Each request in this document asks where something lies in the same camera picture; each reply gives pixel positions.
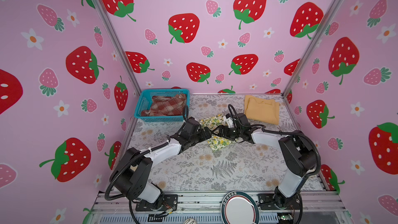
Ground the lemon print skirt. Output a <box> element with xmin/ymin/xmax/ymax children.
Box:
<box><xmin>200</xmin><ymin>114</ymin><xmax>232</xmax><ymax>152</ymax></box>

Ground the yellow skirt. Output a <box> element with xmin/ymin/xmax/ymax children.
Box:
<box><xmin>244</xmin><ymin>95</ymin><xmax>279</xmax><ymax>125</ymax></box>

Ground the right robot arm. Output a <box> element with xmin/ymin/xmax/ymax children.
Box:
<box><xmin>212</xmin><ymin>114</ymin><xmax>321</xmax><ymax>209</ymax></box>

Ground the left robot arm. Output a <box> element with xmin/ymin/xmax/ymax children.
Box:
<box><xmin>105</xmin><ymin>117</ymin><xmax>212</xmax><ymax>209</ymax></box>

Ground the red plaid skirt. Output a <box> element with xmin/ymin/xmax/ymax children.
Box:
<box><xmin>141</xmin><ymin>93</ymin><xmax>187</xmax><ymax>117</ymax></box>

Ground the teal plastic basket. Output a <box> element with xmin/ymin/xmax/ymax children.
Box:
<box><xmin>134</xmin><ymin>88</ymin><xmax>190</xmax><ymax>122</ymax></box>

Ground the white plate green rim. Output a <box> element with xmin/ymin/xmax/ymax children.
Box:
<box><xmin>220</xmin><ymin>190</ymin><xmax>260</xmax><ymax>224</ymax></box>

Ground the white chocolate drizzled donut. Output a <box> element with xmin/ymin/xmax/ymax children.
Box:
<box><xmin>183</xmin><ymin>218</ymin><xmax>197</xmax><ymax>224</ymax></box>

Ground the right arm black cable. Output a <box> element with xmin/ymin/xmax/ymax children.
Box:
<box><xmin>227</xmin><ymin>104</ymin><xmax>321</xmax><ymax>224</ymax></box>

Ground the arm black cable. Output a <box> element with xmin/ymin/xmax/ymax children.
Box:
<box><xmin>104</xmin><ymin>105</ymin><xmax>190</xmax><ymax>224</ymax></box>
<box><xmin>227</xmin><ymin>104</ymin><xmax>321</xmax><ymax>224</ymax></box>

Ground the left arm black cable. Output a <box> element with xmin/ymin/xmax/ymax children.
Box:
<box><xmin>104</xmin><ymin>105</ymin><xmax>190</xmax><ymax>224</ymax></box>

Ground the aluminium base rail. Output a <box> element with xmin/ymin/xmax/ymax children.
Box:
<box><xmin>84</xmin><ymin>191</ymin><xmax>353</xmax><ymax>224</ymax></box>

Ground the aluminium frame post left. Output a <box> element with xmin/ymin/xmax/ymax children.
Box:
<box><xmin>92</xmin><ymin>0</ymin><xmax>142</xmax><ymax>94</ymax></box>

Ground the aluminium frame post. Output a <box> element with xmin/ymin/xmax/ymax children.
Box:
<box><xmin>282</xmin><ymin>0</ymin><xmax>344</xmax><ymax>100</ymax></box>
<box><xmin>92</xmin><ymin>0</ymin><xmax>142</xmax><ymax>94</ymax></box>

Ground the aluminium frame post right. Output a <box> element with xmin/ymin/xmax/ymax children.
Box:
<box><xmin>282</xmin><ymin>0</ymin><xmax>344</xmax><ymax>100</ymax></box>

